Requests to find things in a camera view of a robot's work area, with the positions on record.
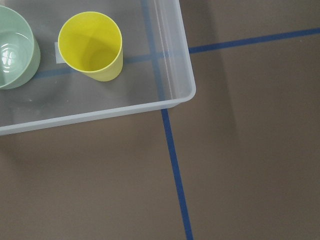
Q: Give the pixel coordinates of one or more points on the yellow plastic cup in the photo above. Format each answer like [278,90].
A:
[91,43]

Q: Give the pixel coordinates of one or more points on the light green ceramic bowl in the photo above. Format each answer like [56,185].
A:
[20,54]

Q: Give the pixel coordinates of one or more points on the translucent plastic bin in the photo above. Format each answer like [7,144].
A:
[157,71]

